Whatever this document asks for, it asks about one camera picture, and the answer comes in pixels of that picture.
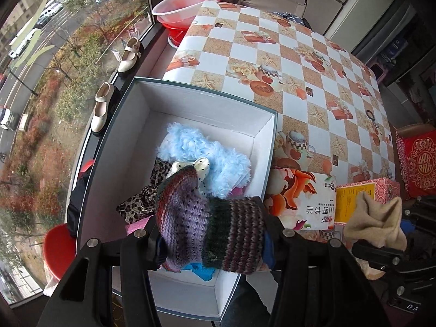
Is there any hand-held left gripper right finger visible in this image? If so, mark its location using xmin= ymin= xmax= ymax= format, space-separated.
xmin=262 ymin=208 xmax=389 ymax=327

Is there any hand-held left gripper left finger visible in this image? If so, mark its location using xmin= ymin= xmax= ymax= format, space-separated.
xmin=41 ymin=216 xmax=162 ymax=327

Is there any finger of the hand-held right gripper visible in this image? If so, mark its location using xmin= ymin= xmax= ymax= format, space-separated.
xmin=351 ymin=237 xmax=411 ymax=270
xmin=400 ymin=196 xmax=436 ymax=222

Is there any beige sock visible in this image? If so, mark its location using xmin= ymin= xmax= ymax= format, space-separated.
xmin=342 ymin=191 xmax=407 ymax=280

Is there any leopard print scarf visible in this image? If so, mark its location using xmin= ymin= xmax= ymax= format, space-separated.
xmin=116 ymin=157 xmax=172 ymax=223

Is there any purple striped knitted sock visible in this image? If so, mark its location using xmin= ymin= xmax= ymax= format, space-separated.
xmin=155 ymin=168 xmax=268 ymax=275

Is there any white polka dot scrunchie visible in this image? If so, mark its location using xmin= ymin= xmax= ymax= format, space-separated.
xmin=166 ymin=157 xmax=211 ymax=196

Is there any light blue fluffy cloth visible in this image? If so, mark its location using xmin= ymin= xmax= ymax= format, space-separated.
xmin=157 ymin=123 xmax=252 ymax=198

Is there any white storage box dark outside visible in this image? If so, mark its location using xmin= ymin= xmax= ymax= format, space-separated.
xmin=75 ymin=77 xmax=279 ymax=321

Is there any red patterned cushion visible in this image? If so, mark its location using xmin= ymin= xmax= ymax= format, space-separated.
xmin=397 ymin=136 xmax=436 ymax=198

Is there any person's leg in jeans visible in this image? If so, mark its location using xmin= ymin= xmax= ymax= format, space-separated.
xmin=221 ymin=272 xmax=273 ymax=327

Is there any red patterned medicine box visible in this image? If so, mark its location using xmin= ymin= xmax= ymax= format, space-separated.
xmin=334 ymin=178 xmax=401 ymax=225

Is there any brown chair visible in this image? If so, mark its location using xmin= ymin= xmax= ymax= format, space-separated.
xmin=392 ymin=124 xmax=436 ymax=144

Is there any red round stool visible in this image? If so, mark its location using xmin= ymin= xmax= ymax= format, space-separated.
xmin=43 ymin=223 xmax=79 ymax=280

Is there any pink plastic stool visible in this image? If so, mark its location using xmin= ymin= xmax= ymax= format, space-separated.
xmin=373 ymin=63 xmax=389 ymax=82

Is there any checkered printed tablecloth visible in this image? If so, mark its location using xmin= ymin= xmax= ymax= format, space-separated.
xmin=162 ymin=1 xmax=397 ymax=246

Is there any white cabinet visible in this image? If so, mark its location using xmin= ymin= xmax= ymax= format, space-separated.
xmin=272 ymin=0 xmax=399 ymax=53

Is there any red basin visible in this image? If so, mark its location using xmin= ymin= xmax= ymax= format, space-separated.
xmin=167 ymin=24 xmax=191 ymax=50

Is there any dark plaid cloth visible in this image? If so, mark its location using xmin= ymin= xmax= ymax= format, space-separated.
xmin=272 ymin=12 xmax=307 ymax=24

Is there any pink translucent basin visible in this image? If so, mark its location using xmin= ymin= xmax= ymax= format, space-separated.
xmin=152 ymin=0 xmax=221 ymax=28

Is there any cream strap shoe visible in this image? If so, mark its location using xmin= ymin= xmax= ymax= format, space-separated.
xmin=118 ymin=37 xmax=142 ymax=74
xmin=90 ymin=82 xmax=118 ymax=133

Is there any dark window frame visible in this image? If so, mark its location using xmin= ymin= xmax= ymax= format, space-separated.
xmin=141 ymin=0 xmax=164 ymax=41

